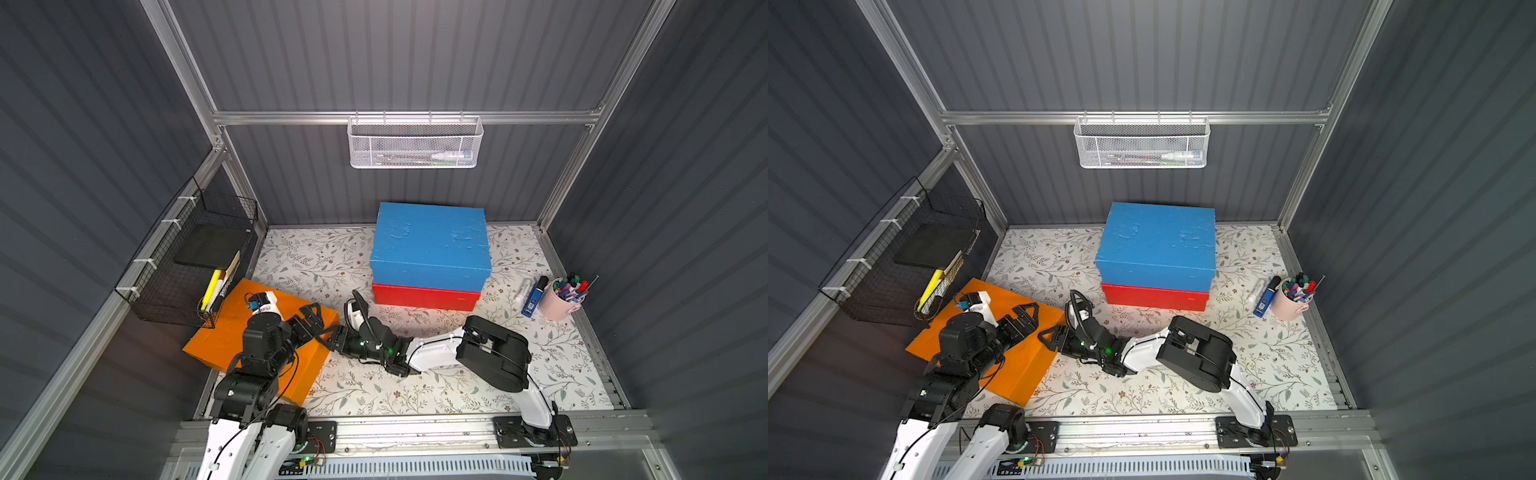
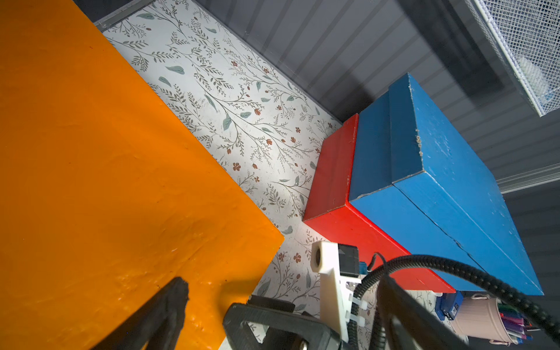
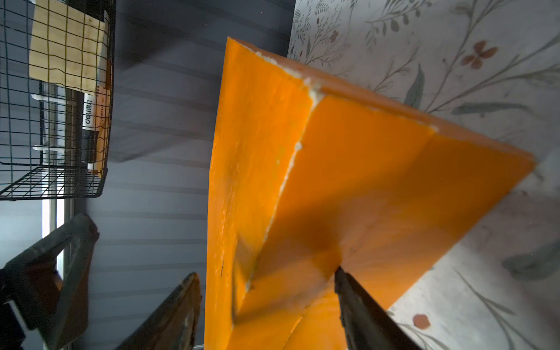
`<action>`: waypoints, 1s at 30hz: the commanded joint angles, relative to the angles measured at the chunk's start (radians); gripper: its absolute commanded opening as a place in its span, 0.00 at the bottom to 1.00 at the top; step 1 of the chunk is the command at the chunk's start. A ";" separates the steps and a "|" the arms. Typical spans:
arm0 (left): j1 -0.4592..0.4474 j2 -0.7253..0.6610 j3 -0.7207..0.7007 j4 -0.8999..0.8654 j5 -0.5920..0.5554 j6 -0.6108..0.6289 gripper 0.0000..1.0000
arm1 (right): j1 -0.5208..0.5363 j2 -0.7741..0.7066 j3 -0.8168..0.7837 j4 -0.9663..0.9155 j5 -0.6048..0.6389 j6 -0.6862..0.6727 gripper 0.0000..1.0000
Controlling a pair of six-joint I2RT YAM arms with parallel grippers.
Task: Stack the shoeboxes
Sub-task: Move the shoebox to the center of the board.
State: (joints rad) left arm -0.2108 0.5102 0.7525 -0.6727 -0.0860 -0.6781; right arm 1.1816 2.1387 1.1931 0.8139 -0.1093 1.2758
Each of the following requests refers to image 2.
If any white wire mesh basket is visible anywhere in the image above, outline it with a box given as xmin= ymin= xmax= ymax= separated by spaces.
xmin=466 ymin=0 xmax=559 ymax=117

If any red shoebox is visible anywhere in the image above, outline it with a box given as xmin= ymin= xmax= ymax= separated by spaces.
xmin=302 ymin=113 xmax=456 ymax=294

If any orange shoebox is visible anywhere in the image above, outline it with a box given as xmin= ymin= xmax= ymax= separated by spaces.
xmin=1 ymin=1 xmax=284 ymax=349

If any floral patterned table mat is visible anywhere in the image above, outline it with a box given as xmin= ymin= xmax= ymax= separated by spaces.
xmin=102 ymin=0 xmax=443 ymax=350

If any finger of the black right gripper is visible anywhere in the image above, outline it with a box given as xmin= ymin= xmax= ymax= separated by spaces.
xmin=223 ymin=295 xmax=350 ymax=349

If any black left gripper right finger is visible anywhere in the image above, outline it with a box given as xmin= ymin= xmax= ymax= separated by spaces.
xmin=376 ymin=276 xmax=470 ymax=349

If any blue shoebox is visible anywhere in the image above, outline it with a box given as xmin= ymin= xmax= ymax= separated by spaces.
xmin=349 ymin=74 xmax=543 ymax=295

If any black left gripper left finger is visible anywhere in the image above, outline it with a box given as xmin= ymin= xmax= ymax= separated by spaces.
xmin=93 ymin=277 xmax=189 ymax=349

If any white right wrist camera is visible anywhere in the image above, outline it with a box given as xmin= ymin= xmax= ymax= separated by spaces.
xmin=311 ymin=241 xmax=368 ymax=342

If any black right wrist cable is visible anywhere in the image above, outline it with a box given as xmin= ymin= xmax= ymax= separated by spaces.
xmin=347 ymin=254 xmax=560 ymax=350

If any blue stapler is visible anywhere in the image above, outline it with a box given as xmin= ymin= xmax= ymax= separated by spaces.
xmin=435 ymin=292 xmax=464 ymax=321

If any pink pen cup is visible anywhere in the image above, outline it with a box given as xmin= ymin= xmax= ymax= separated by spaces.
xmin=450 ymin=294 xmax=532 ymax=346

